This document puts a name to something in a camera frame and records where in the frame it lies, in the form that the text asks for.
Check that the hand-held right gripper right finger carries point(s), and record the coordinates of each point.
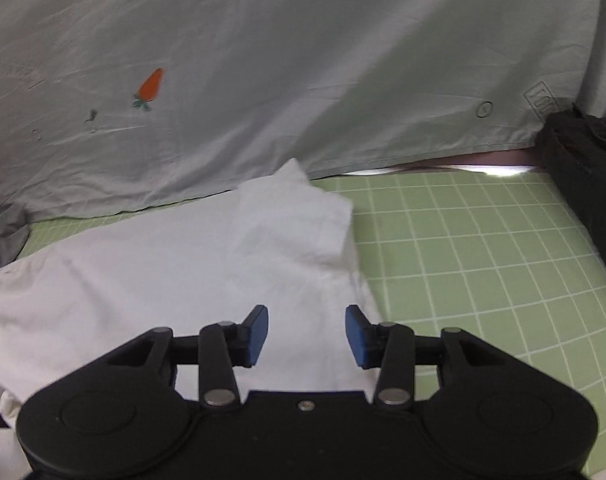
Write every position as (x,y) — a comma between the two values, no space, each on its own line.
(355,335)

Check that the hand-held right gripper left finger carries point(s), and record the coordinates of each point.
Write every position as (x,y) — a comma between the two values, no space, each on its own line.
(258,332)

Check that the white shirt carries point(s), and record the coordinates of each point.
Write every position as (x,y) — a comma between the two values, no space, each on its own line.
(183,280)

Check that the green grid mat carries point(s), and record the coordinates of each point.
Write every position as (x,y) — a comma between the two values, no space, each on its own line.
(483,270)

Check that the grey carrot print bed sheet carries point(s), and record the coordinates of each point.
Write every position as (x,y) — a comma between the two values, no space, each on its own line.
(263,70)

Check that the grey cloth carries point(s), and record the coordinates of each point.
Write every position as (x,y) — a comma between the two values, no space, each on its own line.
(3,237)

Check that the black cloth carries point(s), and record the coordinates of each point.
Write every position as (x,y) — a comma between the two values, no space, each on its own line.
(585,175)

